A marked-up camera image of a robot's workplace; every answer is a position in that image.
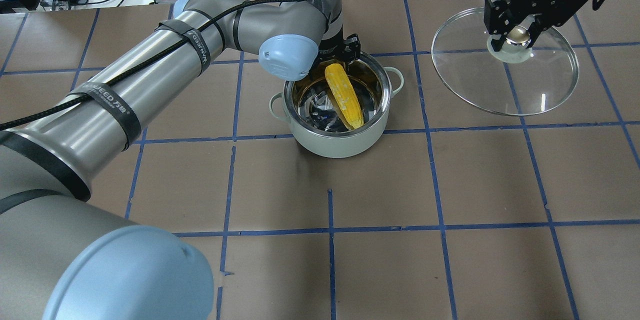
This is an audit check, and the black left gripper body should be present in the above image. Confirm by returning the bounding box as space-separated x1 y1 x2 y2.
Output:
317 34 362 65

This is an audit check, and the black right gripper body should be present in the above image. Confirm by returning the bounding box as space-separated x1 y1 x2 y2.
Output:
483 0 589 31

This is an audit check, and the yellow corn cob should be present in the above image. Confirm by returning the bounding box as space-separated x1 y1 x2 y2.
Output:
324 63 365 130

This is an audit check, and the glass pot lid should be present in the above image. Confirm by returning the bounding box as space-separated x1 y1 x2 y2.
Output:
430 7 579 117

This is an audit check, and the pale green electric pot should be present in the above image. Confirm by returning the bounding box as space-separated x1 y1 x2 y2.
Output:
269 52 405 158

